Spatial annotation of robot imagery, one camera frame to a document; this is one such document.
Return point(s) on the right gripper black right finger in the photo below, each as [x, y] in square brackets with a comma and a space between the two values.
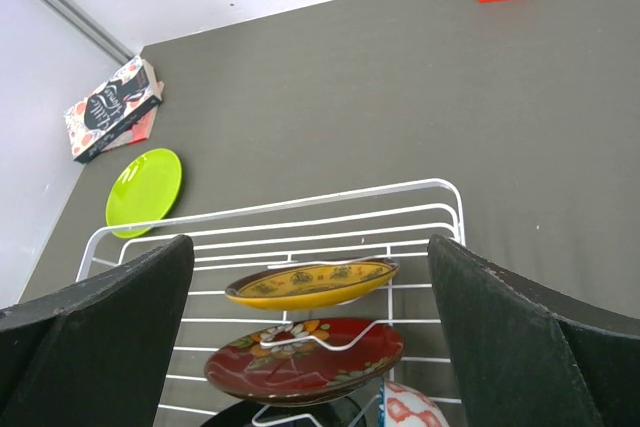
[527, 355]

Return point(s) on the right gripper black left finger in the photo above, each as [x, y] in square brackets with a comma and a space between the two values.
[96, 353]

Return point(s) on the lime green plate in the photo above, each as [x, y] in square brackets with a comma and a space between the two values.
[146, 189]

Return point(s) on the blue white patterned bowl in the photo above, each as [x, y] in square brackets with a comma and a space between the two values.
[401, 405]

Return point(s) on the black plate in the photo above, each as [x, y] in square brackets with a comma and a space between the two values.
[341, 412]

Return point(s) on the red floral plate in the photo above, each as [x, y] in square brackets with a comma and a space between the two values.
[307, 361]

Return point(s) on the yellow patterned plate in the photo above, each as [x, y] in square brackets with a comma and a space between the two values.
[313, 285]

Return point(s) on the pink book underneath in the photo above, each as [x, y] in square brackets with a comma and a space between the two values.
[140, 129]

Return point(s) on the Little Women book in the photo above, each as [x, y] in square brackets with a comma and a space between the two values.
[80, 137]

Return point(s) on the white wire dish rack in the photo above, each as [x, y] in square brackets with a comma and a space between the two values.
[393, 221]

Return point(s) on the aluminium frame post left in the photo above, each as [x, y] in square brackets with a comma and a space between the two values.
[80, 20]

